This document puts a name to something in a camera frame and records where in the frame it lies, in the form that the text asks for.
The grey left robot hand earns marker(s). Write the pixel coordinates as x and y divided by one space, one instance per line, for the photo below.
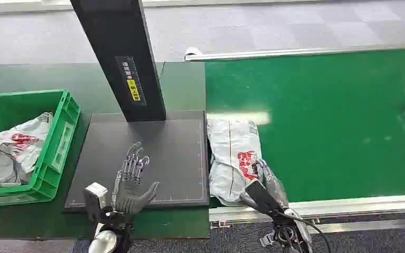
129 195

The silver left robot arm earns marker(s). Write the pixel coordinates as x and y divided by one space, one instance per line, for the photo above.
110 232

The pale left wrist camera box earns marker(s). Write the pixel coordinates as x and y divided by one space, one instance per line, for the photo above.
95 200

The yellow black warning label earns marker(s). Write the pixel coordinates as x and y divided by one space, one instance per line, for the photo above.
131 81

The green conveyor belt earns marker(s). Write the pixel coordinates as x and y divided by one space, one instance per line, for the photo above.
328 125

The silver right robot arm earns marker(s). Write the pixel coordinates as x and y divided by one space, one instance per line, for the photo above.
290 232

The dark scanner base plate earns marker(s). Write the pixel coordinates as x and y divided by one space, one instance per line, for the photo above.
174 157

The black scanner column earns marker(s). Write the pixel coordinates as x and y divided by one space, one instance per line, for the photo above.
118 52

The green plastic crate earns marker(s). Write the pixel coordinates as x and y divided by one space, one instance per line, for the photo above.
47 153

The crumpled white parcel bag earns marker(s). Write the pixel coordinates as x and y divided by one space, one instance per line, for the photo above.
15 150

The silver conveyor back rail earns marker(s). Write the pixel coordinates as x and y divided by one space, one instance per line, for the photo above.
293 52

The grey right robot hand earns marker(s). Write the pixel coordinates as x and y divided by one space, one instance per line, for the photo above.
263 195

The silver conveyor frame rail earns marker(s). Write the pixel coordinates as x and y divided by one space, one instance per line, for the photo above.
345 209

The white parcel bag red print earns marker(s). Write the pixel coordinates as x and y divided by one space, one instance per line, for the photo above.
230 153

